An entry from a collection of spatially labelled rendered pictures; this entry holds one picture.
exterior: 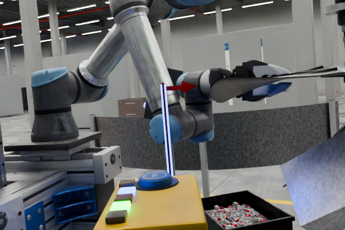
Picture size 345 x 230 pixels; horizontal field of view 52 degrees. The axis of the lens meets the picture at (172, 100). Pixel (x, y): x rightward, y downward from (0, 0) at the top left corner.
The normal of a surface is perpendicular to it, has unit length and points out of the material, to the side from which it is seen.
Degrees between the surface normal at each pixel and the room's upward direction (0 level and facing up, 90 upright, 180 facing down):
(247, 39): 90
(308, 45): 90
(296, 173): 55
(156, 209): 0
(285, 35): 90
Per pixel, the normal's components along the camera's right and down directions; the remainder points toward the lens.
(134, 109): -0.40, 0.08
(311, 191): -0.71, -0.49
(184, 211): -0.08, -1.00
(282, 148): 0.17, 0.04
